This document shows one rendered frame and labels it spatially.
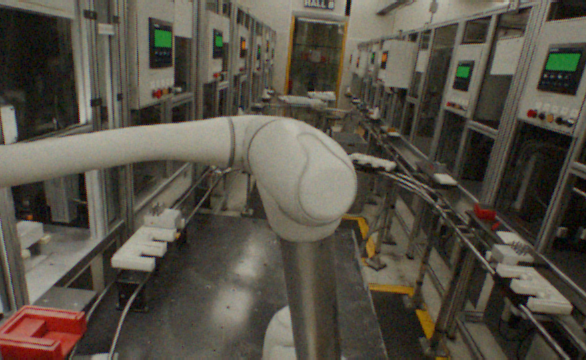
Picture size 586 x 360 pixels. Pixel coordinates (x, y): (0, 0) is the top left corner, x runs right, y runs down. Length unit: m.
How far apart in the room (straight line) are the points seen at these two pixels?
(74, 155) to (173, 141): 0.16
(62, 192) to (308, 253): 1.14
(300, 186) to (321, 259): 0.18
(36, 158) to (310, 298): 0.48
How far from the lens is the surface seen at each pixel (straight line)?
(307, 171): 0.50
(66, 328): 1.09
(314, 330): 0.74
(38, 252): 1.45
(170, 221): 1.57
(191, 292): 1.56
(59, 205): 1.61
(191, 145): 0.67
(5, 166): 0.57
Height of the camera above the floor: 1.61
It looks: 19 degrees down
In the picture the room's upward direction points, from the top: 6 degrees clockwise
